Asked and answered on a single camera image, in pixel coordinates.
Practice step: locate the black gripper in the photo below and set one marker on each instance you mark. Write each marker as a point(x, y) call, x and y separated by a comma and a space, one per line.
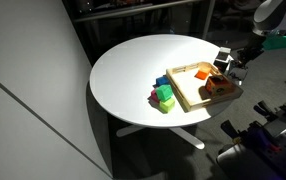
point(253, 46)

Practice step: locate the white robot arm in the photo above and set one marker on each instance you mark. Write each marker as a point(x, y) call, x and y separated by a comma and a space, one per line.
point(273, 15)

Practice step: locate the white grey box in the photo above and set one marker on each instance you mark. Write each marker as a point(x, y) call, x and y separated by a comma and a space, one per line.
point(223, 53)

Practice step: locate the wooden tray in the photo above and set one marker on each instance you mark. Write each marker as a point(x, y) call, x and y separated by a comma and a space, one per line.
point(189, 90)

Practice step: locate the orange yellow cube red circle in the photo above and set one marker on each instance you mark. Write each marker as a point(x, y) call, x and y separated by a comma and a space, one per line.
point(218, 86)

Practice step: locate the teal green stand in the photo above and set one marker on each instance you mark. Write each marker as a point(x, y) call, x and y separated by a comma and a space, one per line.
point(278, 42)

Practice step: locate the small orange yellow block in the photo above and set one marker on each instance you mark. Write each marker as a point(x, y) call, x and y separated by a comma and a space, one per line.
point(201, 75)

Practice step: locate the orange blue clamp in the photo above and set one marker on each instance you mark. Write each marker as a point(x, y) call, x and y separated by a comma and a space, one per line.
point(266, 109)

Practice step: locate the blue cube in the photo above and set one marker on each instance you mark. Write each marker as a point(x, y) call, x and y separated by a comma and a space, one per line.
point(162, 81)

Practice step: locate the lime green cube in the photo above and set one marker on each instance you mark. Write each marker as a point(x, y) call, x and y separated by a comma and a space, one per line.
point(167, 105)

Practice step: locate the white table base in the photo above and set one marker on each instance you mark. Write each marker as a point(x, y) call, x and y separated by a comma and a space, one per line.
point(186, 136)

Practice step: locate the magenta cube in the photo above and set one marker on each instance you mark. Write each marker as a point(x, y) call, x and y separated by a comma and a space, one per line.
point(154, 96)

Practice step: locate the black cart top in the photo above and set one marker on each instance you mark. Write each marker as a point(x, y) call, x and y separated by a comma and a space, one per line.
point(243, 163)

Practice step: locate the dark metal post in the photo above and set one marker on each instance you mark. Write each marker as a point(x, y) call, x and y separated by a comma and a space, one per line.
point(209, 18)

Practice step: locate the dark metal rail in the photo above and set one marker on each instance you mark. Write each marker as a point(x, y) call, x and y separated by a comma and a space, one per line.
point(133, 10)

